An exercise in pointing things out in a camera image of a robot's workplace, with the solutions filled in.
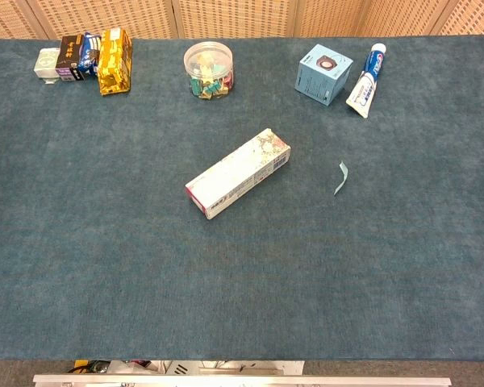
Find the small teal paper strip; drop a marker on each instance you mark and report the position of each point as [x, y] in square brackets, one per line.
[341, 183]

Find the gold foil package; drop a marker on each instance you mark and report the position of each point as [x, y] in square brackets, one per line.
[113, 64]

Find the woven wicker folding screen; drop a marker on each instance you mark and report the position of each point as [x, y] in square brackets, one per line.
[234, 16]

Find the aluminium profile rail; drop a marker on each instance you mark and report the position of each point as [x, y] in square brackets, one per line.
[242, 381]

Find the blue snack packet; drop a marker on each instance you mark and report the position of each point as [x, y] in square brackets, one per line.
[89, 56]

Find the long floral white box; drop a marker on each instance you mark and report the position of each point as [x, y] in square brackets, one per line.
[238, 173]

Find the clear jar of candies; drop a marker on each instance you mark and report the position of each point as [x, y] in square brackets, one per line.
[208, 68]

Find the pale green small carton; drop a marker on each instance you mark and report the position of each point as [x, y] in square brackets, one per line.
[45, 62]

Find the white blue toothpaste tube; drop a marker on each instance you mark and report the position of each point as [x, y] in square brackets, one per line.
[365, 90]

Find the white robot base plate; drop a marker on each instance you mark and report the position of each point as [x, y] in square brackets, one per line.
[218, 367]

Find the light blue cube box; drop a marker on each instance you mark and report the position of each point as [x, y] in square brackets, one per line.
[322, 76]

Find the teal felt table cloth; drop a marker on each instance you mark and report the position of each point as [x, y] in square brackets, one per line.
[105, 242]

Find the black purple small box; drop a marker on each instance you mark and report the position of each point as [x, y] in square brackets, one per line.
[69, 54]

